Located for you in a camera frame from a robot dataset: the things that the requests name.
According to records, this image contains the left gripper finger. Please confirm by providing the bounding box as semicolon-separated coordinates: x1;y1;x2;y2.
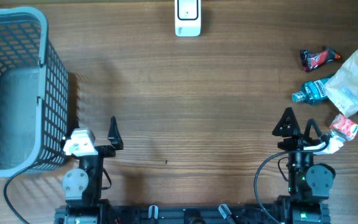
62;119;80;140
108;116;124;150

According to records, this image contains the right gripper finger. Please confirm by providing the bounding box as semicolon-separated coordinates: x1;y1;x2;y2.
272;107;301;138
303;118;323;139

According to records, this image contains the small red packet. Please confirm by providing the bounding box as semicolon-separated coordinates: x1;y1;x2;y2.
330;114;358;141

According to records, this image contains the blue mouthwash bottle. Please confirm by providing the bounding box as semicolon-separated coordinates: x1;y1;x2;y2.
291;74;334;105

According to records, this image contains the white box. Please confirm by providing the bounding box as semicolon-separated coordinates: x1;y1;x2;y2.
324;50;358;117

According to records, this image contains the clear bag with printed card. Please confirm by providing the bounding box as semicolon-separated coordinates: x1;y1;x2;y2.
300;46;342;72

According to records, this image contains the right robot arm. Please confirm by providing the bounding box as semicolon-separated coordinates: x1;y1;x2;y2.
272;107;336;224

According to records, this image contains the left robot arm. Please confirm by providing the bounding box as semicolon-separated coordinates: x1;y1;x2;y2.
54;116;124;223

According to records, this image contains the white barcode scanner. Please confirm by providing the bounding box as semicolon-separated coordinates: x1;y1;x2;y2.
174;0;201;37

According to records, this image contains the grey plastic mesh basket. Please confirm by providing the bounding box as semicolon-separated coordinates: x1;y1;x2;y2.
0;7;69;178

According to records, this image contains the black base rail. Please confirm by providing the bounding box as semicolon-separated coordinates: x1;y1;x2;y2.
53;203;331;224

